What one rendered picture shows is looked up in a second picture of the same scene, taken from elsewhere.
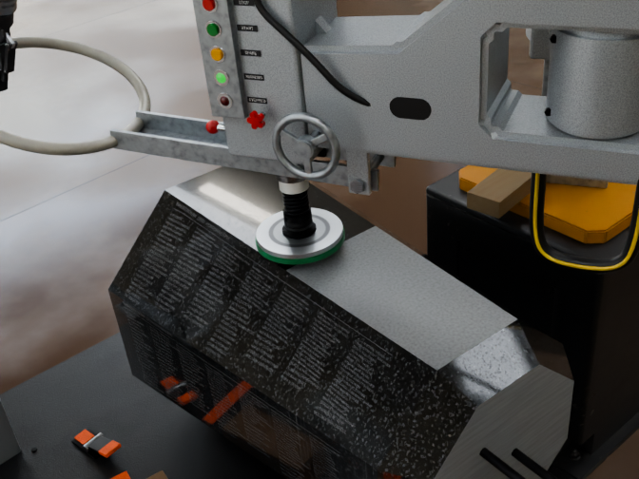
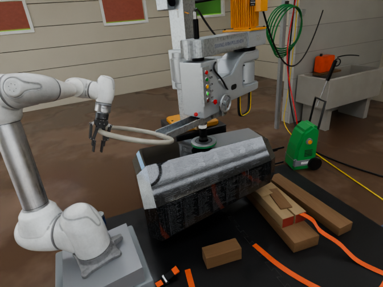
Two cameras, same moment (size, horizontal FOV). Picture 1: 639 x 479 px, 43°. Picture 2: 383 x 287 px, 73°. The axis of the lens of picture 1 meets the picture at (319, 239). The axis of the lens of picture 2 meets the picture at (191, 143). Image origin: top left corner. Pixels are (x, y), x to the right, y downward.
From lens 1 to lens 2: 2.33 m
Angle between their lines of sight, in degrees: 63
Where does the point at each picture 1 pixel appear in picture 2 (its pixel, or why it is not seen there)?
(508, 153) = (245, 90)
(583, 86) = (251, 72)
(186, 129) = (171, 128)
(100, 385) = not seen: hidden behind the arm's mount
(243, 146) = (208, 113)
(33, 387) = not seen: outside the picture
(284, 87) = (216, 91)
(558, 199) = not seen: hidden behind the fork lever
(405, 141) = (233, 95)
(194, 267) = (184, 172)
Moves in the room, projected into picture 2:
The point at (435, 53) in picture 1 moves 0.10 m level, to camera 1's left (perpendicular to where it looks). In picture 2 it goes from (236, 72) to (235, 74)
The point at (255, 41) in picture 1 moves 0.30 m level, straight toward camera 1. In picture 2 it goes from (211, 80) to (252, 79)
